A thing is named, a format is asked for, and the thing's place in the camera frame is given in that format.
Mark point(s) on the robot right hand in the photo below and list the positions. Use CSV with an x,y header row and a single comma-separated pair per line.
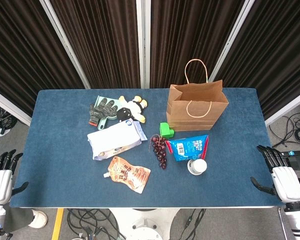
x,y
287,185

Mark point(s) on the white paper cup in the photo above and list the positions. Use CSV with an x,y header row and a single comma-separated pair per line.
x,y
197,166

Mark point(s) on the blue snack packet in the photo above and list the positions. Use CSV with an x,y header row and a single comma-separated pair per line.
x,y
187,148

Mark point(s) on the purple grape bunch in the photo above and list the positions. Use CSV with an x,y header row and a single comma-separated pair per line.
x,y
158,148

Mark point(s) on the green toy block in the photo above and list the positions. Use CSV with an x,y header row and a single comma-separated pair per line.
x,y
165,130

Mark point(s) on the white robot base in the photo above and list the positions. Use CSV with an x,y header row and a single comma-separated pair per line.
x,y
145,222

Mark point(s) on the brown paper bag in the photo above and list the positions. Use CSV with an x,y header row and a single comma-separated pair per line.
x,y
197,105

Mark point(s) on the dark trouser leg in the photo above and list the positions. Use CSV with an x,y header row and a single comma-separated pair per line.
x,y
17,220

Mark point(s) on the white paper scrap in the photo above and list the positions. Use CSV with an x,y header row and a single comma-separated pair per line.
x,y
3,132

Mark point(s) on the white sneaker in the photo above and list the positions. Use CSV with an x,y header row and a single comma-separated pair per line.
x,y
40,218

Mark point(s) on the blue table cloth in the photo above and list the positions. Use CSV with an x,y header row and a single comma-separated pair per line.
x,y
65,175

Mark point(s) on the yellow floor tape strip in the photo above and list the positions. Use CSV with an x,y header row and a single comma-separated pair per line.
x,y
57,225

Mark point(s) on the mint green dustpan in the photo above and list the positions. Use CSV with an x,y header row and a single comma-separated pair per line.
x,y
103,123

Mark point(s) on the white tissue pack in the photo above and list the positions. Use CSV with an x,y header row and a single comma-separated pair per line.
x,y
112,140

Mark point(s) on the grey knit glove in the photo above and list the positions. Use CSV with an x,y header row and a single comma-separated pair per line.
x,y
101,108

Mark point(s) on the orange peanut butter pouch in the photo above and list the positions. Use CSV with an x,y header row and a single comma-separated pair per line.
x,y
130,175

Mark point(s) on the dark brown pleated curtain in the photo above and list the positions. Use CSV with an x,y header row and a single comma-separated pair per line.
x,y
185,32
102,42
277,50
20,50

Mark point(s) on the white black plush toy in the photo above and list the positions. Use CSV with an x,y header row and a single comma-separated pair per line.
x,y
133,108

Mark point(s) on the white metal frame post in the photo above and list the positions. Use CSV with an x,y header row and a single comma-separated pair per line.
x,y
287,108
10,106
143,42
230,42
65,42

